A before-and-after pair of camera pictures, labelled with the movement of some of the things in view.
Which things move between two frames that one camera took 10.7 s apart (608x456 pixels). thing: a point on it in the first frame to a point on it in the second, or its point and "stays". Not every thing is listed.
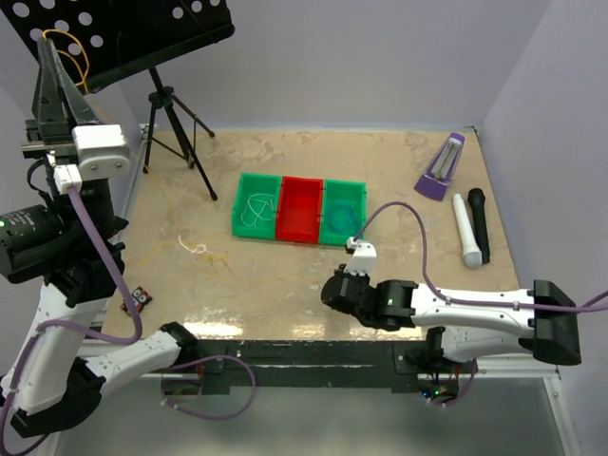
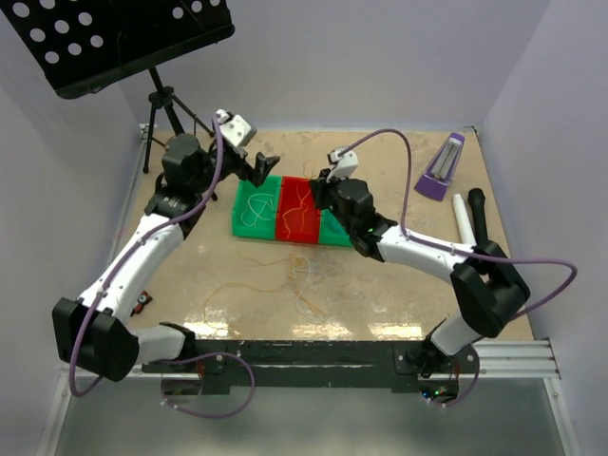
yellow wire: x=180 y=251 to x=299 y=196
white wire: x=199 y=249 to x=313 y=299
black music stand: x=108 y=42 stays
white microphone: x=472 y=256 stays
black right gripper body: x=361 y=279 to x=326 y=197
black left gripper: x=49 y=131 to x=256 y=175
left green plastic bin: x=256 y=205 stays
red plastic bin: x=299 y=209 stays
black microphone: x=476 y=199 stays
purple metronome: x=442 y=168 stays
